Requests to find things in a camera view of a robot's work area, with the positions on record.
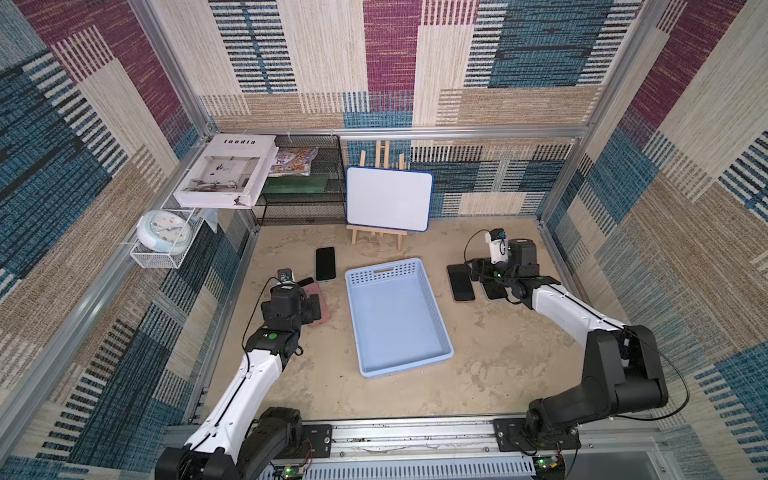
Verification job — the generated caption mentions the dark reddish phone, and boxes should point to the dark reddish phone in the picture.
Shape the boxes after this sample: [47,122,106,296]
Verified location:
[482,281,508,301]

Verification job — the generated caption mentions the blue plastic storage basket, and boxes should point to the blue plastic storage basket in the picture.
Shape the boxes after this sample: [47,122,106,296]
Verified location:
[345,258,454,379]

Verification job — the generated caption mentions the pink phone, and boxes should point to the pink phone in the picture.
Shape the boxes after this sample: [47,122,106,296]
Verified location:
[304,282,332,328]

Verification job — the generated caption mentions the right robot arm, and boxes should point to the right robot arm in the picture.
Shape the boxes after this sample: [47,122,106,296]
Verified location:
[465,229,669,455]

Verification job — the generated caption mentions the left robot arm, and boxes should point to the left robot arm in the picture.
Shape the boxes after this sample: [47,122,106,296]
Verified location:
[154,280,321,479]

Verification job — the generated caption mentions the white book box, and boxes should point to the white book box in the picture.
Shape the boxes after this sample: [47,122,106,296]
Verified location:
[174,134,278,209]

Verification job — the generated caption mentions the wooden easel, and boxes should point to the wooden easel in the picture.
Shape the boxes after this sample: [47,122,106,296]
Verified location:
[346,140,407,252]

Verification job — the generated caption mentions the clear acrylic shelf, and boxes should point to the clear acrylic shelf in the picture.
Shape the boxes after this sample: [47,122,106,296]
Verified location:
[120,207,218,269]

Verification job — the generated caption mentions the colourful snack packet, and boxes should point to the colourful snack packet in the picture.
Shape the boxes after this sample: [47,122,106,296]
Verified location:
[268,147,319,177]

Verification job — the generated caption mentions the white round clock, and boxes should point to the white round clock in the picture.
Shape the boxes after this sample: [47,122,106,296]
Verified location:
[136,210,193,255]

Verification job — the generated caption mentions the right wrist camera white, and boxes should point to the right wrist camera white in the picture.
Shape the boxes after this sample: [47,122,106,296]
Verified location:
[485,228,508,265]

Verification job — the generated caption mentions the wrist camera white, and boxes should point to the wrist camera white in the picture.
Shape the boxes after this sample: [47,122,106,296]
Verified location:
[276,268,295,285]
[485,228,508,265]

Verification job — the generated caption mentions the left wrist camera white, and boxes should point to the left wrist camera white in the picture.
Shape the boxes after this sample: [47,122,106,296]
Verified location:
[276,268,295,285]

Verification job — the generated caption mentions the white whiteboard blue frame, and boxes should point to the white whiteboard blue frame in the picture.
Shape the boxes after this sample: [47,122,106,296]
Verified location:
[346,167,434,232]

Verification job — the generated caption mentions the black wire rack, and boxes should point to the black wire rack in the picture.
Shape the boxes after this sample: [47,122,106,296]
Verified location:
[253,135,346,227]

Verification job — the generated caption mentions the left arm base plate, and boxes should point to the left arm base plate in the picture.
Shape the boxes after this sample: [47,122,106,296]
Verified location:
[240,421,333,460]

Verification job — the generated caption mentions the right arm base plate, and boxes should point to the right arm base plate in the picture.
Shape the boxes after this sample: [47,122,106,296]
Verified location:
[492,417,581,456]

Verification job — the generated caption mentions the aluminium front rail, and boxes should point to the aluminium front rail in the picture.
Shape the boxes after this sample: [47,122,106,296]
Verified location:
[149,410,667,480]

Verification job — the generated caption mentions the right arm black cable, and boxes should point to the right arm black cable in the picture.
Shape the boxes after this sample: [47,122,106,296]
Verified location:
[463,229,692,422]

